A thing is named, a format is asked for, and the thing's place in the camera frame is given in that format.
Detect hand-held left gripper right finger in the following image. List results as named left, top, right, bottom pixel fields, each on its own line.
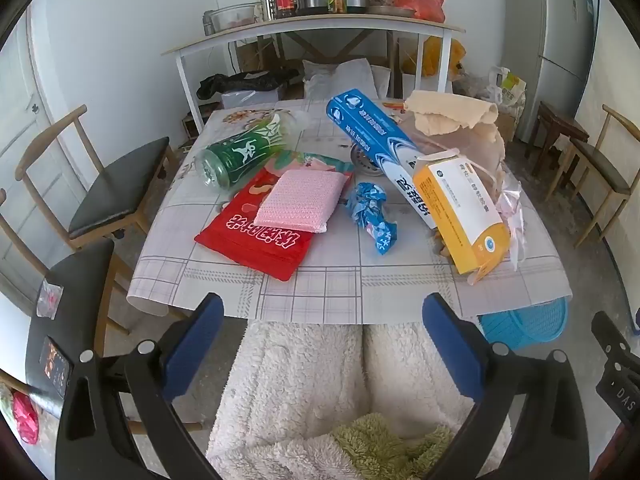
left=422, top=292, right=591, bottom=480

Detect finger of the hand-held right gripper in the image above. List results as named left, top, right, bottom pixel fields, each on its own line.
left=591, top=311, right=636, bottom=367

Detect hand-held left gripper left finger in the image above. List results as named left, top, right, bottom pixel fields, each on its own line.
left=55, top=292, right=226, bottom=480

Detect blue plastic basket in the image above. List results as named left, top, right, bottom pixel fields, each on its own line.
left=477, top=296, right=568, bottom=351

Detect orange and white medicine box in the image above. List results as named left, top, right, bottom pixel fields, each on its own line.
left=412, top=149, right=512, bottom=276

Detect pink sponge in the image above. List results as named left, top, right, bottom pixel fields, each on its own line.
left=253, top=169, right=351, bottom=234

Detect beige cloth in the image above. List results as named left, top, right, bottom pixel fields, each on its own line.
left=404, top=90, right=500, bottom=136

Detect green fluffy jacket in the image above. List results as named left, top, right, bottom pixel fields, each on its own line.
left=332, top=412, right=451, bottom=480

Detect red snack bag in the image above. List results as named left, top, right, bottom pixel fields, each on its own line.
left=194, top=152, right=356, bottom=281

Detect black chair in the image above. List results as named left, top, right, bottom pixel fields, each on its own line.
left=0, top=187, right=136, bottom=411

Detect small clear plastic packet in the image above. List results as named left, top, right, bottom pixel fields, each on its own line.
left=36, top=279, right=64, bottom=319

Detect crumpled blue wrapper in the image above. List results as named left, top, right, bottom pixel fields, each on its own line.
left=347, top=182, right=398, bottom=256

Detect wooden chair with grey seat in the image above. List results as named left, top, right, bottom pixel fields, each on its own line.
left=545, top=105, right=640, bottom=248

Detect wooden chair with dark seat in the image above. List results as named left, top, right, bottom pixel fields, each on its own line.
left=15, top=105, right=181, bottom=256

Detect small red bag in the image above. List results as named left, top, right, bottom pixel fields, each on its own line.
left=12, top=391, right=40, bottom=446

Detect green plastic bottle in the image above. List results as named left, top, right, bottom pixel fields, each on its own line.
left=200, top=115, right=296, bottom=191

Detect clear plastic zip bag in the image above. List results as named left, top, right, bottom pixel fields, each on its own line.
left=412, top=120, right=526, bottom=273

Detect metal sink strainer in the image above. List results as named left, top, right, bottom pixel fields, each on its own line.
left=349, top=144, right=386, bottom=177

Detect dark wooden stool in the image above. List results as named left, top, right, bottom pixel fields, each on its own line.
left=525, top=101, right=591, bottom=176

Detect long blue box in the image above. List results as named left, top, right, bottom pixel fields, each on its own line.
left=326, top=88, right=441, bottom=231

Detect white plastic bags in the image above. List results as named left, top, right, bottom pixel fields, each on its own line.
left=460, top=67, right=528, bottom=121

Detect black plastic bag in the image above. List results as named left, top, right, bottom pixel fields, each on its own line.
left=196, top=67, right=301, bottom=101

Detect yellow plastic bag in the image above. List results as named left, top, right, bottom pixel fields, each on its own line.
left=405, top=35, right=466, bottom=81

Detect cardboard box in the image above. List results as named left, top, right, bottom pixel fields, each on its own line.
left=235, top=40, right=281, bottom=73

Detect grey refrigerator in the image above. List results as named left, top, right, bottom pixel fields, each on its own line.
left=502, top=0, right=598, bottom=143

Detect glass bowl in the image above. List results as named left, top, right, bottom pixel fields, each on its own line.
left=209, top=4, right=258, bottom=33

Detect white side table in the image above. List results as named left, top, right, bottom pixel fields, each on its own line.
left=161, top=12, right=466, bottom=133

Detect red plastic bag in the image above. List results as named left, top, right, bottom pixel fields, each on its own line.
left=395, top=0, right=446, bottom=23

